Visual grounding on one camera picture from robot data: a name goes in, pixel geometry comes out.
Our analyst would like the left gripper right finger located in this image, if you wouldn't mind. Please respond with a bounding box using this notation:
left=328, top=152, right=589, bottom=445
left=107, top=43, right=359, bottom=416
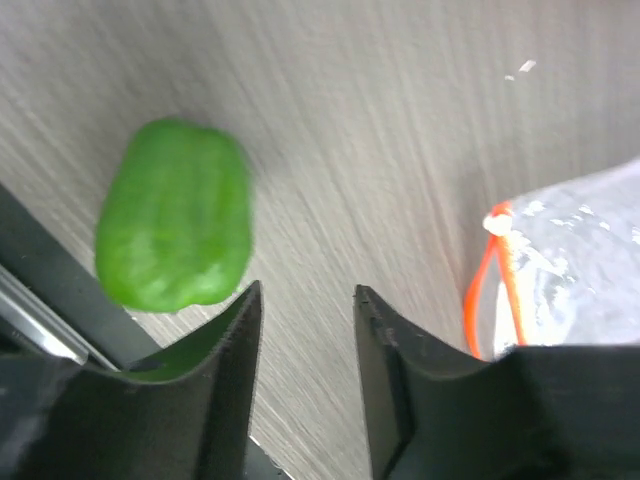
left=354, top=285, right=639, bottom=479

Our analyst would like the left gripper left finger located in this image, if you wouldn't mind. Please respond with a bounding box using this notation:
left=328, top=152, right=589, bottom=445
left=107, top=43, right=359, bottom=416
left=1, top=282, right=262, bottom=479

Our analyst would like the clear orange zip top bag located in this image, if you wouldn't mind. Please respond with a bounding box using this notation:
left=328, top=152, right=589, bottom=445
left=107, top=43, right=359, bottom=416
left=463, top=159, right=639, bottom=360

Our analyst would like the green fake pepper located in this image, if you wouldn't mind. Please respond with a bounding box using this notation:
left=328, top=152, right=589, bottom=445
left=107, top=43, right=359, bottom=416
left=95, top=118, right=253, bottom=313

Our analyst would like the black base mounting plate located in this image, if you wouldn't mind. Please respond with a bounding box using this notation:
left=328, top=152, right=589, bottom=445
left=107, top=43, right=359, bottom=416
left=1, top=188, right=160, bottom=368

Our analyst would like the aluminium frame rail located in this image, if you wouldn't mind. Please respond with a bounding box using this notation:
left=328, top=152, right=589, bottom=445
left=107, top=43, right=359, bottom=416
left=1, top=267, right=90, bottom=364

